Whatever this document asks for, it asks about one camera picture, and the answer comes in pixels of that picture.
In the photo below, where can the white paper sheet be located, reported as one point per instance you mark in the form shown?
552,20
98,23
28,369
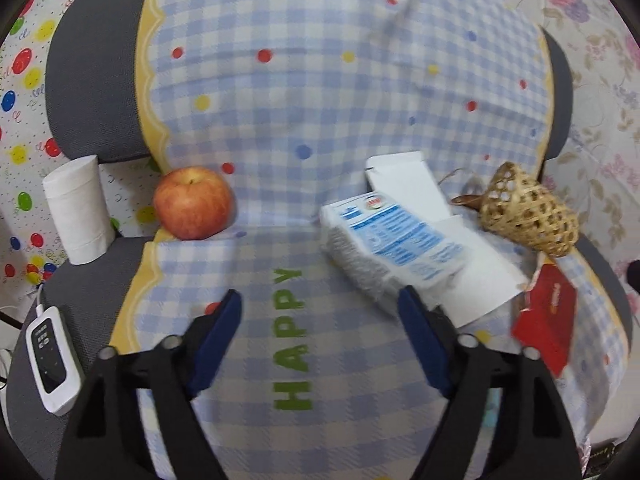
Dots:
480,280

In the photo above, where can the balloon print plastic sheet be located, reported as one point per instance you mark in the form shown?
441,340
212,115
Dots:
25,85

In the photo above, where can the white tissue pack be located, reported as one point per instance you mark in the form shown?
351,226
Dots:
385,240

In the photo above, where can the white toilet paper roll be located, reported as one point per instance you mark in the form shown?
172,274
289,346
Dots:
77,210

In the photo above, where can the floral print sheet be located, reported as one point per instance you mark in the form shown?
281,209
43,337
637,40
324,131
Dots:
600,85

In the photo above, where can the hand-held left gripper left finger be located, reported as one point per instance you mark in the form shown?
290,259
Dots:
220,342

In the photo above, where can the woven bamboo basket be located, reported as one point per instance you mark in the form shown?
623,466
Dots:
530,215

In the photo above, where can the white cardboard box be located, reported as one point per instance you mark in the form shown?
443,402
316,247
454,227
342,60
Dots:
405,180

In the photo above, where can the white controller device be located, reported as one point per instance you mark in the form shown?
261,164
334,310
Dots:
50,360

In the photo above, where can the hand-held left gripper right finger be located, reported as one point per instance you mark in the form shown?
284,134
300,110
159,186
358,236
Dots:
425,342

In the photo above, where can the blue checkered dotted cloth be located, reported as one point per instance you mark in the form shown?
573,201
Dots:
300,85

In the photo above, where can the red apple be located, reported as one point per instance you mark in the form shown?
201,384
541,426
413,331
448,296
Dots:
192,205

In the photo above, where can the red paper packet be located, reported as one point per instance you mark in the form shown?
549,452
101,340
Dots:
547,320

